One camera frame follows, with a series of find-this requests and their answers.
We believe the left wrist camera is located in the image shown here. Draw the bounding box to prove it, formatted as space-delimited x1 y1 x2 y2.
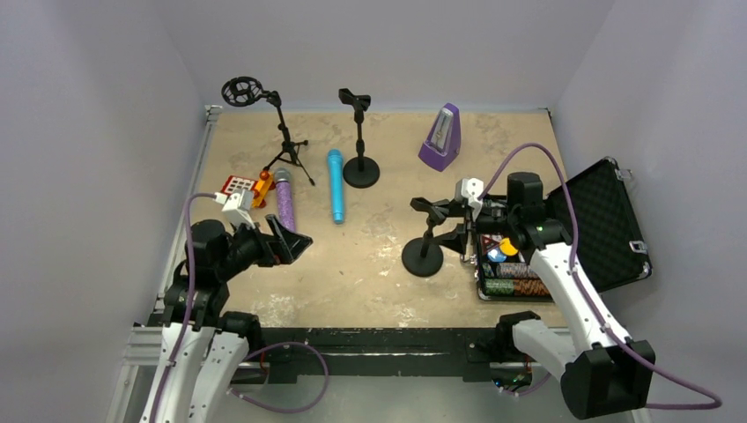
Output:
215 189 255 229

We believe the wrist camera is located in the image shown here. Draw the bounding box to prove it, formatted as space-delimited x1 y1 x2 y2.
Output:
215 189 255 229
454 178 484 208

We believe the blue plastic microphone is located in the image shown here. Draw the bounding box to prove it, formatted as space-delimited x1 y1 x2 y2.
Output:
327 149 345 225

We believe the black poker chip case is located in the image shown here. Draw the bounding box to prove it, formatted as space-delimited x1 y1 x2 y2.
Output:
471 156 653 302

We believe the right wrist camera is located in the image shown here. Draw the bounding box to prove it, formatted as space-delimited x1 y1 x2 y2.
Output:
454 178 484 208

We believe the pink plastic microphone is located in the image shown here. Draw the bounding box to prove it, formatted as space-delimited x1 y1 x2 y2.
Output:
251 195 266 211

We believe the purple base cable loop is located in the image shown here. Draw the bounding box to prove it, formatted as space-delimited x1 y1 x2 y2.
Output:
228 342 330 416

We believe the purple glitter microphone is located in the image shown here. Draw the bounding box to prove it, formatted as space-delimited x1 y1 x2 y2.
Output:
274 167 297 232

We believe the black tripod mic stand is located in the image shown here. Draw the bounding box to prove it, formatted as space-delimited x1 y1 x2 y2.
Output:
221 76 315 186

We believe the purple metronome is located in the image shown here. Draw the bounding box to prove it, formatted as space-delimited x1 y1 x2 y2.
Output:
418 102 462 172

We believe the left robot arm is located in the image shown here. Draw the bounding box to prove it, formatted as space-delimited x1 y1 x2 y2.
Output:
141 215 313 422

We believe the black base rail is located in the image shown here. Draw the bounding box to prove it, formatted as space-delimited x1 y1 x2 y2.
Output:
219 320 543 385

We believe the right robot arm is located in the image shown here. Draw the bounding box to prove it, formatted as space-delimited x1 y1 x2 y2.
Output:
483 200 655 419

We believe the red yellow toy block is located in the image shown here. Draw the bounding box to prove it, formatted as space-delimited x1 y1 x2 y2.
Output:
220 170 276 205

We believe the black round-base stand front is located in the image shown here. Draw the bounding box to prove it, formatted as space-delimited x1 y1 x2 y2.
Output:
401 197 443 278

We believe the black round-base stand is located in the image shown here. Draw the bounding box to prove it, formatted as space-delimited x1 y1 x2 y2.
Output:
401 197 443 278
338 88 381 189

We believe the green poker chip roll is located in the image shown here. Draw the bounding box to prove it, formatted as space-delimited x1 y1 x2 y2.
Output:
482 278 514 296

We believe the red poker chip roll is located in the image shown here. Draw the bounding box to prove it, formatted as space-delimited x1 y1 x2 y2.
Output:
513 279 551 297

